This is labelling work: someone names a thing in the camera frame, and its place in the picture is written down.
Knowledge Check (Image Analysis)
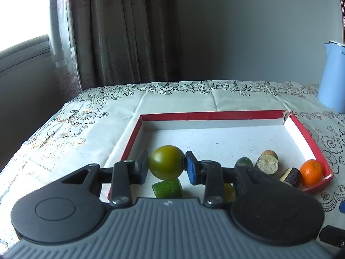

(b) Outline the light blue kettle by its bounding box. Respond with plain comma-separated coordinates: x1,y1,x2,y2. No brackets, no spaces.
317,40,345,114

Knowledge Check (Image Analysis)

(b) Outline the green cucumber piece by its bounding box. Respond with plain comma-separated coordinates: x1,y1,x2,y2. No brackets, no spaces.
234,157,254,168
151,178,184,198

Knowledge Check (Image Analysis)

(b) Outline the yellow fruit piece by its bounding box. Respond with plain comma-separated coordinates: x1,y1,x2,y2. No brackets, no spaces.
224,183,236,203

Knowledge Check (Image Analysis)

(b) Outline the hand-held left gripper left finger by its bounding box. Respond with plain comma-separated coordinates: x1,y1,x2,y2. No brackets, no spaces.
61,150,150,208

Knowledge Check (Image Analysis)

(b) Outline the grey patterned curtain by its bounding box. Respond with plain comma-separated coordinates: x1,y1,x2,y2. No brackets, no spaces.
49,0,182,92

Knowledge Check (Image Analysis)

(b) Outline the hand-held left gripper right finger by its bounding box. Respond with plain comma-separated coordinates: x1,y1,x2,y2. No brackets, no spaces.
185,151,263,208

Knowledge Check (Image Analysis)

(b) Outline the small orange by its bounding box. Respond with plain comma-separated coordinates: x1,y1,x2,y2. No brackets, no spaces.
299,160,324,187

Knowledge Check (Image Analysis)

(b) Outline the purple eggplant piece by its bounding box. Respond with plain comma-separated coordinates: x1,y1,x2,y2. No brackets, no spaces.
279,168,302,188
256,155,279,175

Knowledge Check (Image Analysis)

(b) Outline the window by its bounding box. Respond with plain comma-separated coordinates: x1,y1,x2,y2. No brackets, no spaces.
0,0,52,73

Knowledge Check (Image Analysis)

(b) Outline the green tomato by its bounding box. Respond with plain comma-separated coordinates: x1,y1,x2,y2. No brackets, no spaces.
148,145,186,181

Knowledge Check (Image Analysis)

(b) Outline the red cardboard box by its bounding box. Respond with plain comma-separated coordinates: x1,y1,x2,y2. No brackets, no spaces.
107,110,334,201

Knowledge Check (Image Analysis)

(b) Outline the floral white tablecloth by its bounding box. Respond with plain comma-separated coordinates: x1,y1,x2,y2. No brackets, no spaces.
0,79,345,259

